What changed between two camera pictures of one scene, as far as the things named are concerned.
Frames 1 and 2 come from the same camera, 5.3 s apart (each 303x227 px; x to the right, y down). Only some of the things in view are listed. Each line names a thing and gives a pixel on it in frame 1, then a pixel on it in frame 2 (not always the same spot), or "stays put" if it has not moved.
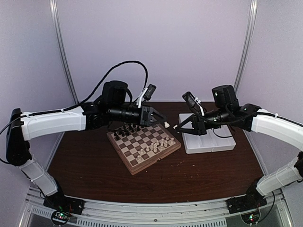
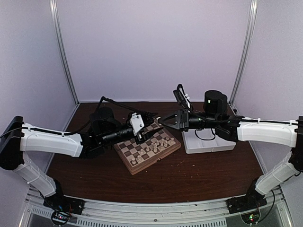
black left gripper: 146,117 → 141,137
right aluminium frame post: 251,21 stays put
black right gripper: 198,130 → 183,115
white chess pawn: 171,142 stays put
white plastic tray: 218,138 stays put
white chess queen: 155,150 stays put
